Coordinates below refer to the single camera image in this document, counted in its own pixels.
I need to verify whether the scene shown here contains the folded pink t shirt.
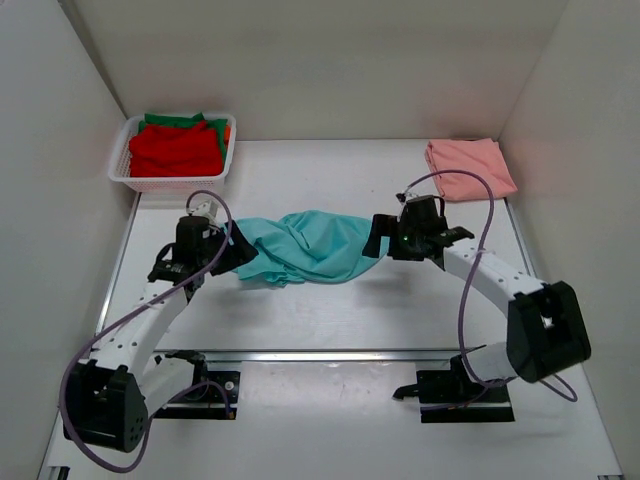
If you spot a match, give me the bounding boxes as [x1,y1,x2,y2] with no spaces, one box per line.
[425,138,518,202]

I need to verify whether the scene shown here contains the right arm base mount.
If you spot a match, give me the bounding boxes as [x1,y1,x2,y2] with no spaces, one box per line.
[392,356,515,424]

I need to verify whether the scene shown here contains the metal table rail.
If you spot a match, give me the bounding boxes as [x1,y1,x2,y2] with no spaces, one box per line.
[200,349,459,363]

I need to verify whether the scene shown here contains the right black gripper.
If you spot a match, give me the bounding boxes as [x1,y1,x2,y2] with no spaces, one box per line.
[363,214,424,262]

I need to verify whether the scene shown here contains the red t shirt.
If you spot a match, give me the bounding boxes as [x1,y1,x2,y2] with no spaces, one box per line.
[129,122,223,177]

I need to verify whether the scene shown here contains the orange t shirt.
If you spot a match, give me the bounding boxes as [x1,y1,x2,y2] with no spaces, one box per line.
[224,124,231,146]

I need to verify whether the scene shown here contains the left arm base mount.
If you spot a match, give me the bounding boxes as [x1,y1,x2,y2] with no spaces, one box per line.
[153,350,241,420]

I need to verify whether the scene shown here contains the teal t shirt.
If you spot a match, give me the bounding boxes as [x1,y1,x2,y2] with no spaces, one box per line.
[236,210,389,287]

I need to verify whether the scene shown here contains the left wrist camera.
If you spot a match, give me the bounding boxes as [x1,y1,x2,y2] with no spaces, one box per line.
[187,200,218,226]

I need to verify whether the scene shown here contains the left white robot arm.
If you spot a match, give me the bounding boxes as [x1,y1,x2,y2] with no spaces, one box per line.
[61,215,258,453]

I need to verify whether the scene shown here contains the green t shirt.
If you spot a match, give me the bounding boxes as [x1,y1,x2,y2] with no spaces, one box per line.
[138,113,229,156]

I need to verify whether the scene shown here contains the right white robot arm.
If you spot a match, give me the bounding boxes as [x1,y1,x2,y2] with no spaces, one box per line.
[362,195,592,401]

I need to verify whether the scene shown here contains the white plastic basket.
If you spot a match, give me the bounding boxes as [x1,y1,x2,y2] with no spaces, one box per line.
[108,112,237,193]

